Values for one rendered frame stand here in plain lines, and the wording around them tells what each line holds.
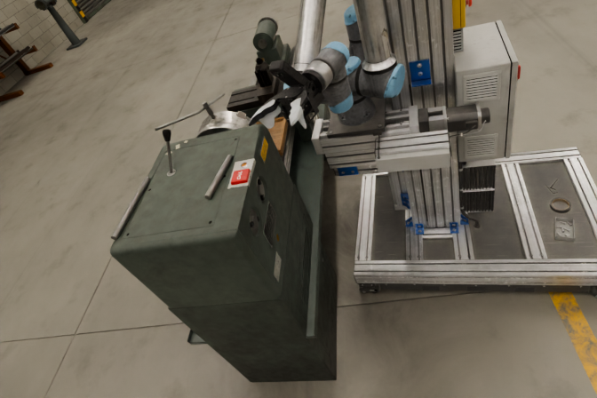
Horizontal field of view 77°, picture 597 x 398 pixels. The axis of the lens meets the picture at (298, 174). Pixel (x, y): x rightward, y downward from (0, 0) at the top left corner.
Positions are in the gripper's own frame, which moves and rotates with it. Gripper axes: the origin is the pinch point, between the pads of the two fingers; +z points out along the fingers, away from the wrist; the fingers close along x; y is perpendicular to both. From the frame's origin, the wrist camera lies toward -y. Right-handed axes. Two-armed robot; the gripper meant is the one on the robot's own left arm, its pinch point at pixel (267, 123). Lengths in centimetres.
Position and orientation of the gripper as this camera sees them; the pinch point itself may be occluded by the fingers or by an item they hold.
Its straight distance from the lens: 89.4
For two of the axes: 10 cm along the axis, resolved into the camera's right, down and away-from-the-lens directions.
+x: -7.6, -0.8, 6.5
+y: 4.1, 7.1, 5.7
